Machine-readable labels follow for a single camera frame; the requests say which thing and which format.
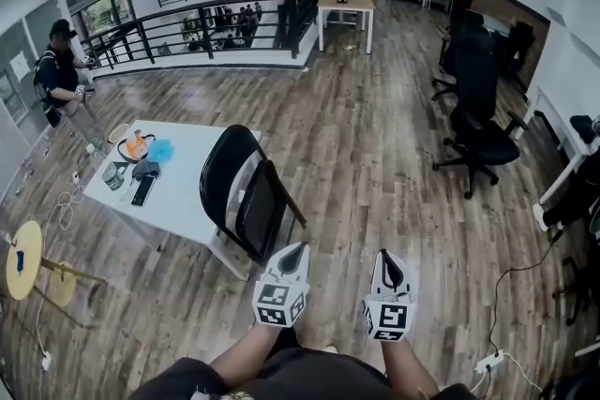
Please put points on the white table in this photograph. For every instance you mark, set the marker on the white table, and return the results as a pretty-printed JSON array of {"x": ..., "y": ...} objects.
[{"x": 183, "y": 173}]

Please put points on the person's left forearm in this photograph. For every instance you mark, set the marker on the person's left forearm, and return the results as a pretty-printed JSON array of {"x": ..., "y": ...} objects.
[{"x": 248, "y": 353}]

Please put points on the black phone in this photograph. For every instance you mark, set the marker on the black phone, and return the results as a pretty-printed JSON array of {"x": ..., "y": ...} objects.
[{"x": 142, "y": 191}]

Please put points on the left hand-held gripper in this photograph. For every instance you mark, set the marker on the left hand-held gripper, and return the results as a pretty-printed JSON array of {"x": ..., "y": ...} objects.
[{"x": 281, "y": 295}]

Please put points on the long white desk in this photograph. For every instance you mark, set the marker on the long white desk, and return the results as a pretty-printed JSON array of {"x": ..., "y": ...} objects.
[{"x": 574, "y": 145}]

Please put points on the blue mesh sponge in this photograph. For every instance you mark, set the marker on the blue mesh sponge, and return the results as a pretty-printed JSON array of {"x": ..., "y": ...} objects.
[{"x": 162, "y": 150}]

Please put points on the grey cloth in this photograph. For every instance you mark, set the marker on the grey cloth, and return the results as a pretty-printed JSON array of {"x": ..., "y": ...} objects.
[{"x": 146, "y": 168}]

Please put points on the black metal railing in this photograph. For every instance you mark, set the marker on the black metal railing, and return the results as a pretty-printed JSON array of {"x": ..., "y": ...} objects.
[{"x": 187, "y": 21}]

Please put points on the white charger plug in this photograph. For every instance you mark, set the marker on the white charger plug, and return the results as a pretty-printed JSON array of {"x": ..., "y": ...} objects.
[{"x": 46, "y": 360}]

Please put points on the orange and white bag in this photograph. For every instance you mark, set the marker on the orange and white bag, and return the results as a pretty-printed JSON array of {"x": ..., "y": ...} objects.
[{"x": 135, "y": 146}]

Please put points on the person's black clothing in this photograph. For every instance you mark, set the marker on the person's black clothing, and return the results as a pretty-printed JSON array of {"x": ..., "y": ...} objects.
[{"x": 309, "y": 377}]

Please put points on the person's right forearm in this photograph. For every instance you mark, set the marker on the person's right forearm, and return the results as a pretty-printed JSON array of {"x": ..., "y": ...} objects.
[{"x": 405, "y": 365}]

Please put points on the round wooden stool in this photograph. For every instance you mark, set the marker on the round wooden stool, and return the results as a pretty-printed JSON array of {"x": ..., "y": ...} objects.
[{"x": 23, "y": 257}]

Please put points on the beige bowl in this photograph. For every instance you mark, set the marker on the beige bowl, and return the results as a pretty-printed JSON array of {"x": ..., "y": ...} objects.
[{"x": 118, "y": 133}]

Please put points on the black chair frame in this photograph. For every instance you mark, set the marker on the black chair frame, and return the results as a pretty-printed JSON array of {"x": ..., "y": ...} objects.
[{"x": 574, "y": 295}]

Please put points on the black folding chair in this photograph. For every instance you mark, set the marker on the black folding chair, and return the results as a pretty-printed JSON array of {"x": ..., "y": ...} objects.
[{"x": 262, "y": 206}]

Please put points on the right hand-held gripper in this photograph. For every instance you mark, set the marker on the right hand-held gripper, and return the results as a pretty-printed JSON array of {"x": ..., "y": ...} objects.
[{"x": 389, "y": 318}]

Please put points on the white power strip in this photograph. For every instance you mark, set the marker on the white power strip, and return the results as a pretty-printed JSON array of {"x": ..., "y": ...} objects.
[{"x": 490, "y": 360}]

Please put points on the wooden top table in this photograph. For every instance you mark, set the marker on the wooden top table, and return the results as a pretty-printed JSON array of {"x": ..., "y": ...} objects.
[{"x": 346, "y": 2}]

